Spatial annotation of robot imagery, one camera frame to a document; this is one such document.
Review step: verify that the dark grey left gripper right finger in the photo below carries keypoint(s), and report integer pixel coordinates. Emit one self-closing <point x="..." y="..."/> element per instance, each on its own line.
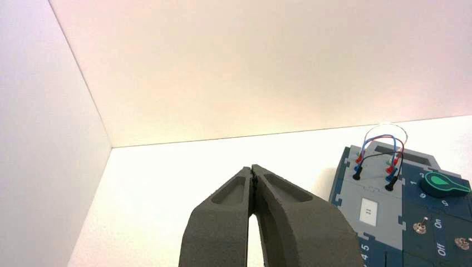
<point x="306" y="232"/>

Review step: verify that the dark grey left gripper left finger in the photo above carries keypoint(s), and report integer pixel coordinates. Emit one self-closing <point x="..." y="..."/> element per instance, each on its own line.
<point x="221" y="228"/>

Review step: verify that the black banana plug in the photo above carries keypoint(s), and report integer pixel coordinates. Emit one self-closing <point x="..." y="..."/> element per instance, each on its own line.
<point x="356" y="175"/>

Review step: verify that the dark blue grey control box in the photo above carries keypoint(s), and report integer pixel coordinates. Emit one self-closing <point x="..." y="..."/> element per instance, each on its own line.
<point x="350" y="208"/>

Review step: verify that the small white display window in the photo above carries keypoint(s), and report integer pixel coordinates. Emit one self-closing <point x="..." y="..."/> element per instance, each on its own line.
<point x="369" y="212"/>

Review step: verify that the green rotary knob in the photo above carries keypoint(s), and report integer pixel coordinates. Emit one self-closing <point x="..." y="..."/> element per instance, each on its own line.
<point x="438" y="182"/>

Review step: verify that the metal toggle switch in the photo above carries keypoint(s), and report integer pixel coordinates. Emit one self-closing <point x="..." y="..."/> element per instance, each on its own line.
<point x="461" y="243"/>
<point x="419" y="227"/>

